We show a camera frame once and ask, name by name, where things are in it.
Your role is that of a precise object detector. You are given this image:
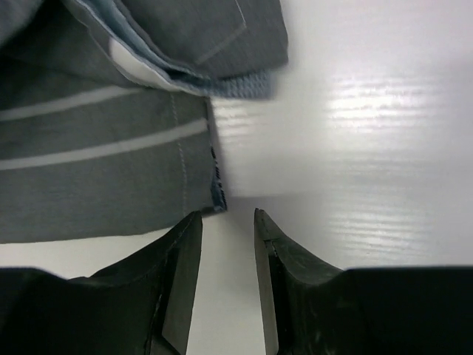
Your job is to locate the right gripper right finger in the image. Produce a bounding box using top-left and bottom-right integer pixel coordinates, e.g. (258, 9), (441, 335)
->
(254, 209), (472, 354)

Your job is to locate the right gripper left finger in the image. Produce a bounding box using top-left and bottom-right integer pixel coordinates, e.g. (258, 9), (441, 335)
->
(1, 212), (203, 354)

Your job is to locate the grey striped cloth napkin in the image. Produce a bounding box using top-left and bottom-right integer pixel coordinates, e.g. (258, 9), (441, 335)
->
(1, 1), (288, 243)

